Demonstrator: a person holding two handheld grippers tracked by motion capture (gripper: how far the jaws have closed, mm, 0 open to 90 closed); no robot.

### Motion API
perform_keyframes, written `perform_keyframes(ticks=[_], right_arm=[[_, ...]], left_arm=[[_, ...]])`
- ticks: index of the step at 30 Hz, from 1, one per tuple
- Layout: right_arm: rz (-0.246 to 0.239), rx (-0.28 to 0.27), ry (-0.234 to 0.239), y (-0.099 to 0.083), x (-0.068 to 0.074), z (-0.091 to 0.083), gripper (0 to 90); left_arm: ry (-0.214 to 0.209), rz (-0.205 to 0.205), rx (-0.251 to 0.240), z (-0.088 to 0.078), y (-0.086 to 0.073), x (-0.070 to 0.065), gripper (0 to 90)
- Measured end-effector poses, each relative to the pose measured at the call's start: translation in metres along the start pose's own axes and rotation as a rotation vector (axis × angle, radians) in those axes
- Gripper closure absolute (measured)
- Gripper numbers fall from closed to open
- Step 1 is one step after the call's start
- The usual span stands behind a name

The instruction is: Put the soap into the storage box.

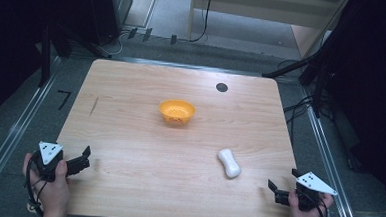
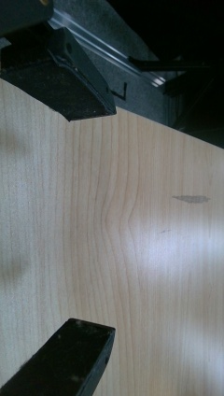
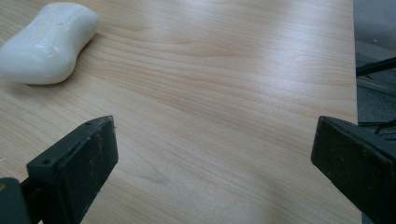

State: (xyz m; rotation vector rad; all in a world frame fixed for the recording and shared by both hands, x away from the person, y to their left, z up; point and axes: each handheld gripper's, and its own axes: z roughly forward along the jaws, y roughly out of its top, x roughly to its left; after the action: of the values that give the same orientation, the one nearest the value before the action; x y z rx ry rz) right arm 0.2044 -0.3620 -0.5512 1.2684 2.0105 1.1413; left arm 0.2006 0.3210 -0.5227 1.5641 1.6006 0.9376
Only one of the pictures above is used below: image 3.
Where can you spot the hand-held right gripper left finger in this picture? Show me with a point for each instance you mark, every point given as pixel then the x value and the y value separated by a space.
pixel 77 168

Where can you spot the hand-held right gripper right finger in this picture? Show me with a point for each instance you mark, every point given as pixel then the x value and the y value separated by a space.
pixel 358 165

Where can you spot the white soap bar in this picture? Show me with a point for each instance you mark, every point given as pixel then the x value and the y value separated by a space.
pixel 46 43

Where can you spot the black metal stand leg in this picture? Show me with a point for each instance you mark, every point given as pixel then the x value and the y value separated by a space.
pixel 375 67

